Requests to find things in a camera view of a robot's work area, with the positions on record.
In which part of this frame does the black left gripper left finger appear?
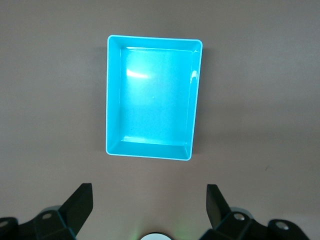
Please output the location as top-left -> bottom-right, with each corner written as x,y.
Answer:
0,183 -> 94,240

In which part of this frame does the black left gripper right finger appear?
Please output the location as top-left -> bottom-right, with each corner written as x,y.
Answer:
206,183 -> 311,240

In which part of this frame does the blue plastic box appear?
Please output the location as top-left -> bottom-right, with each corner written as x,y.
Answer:
104,34 -> 204,162

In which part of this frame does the brown table mat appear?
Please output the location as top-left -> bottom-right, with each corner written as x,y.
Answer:
0,0 -> 320,240

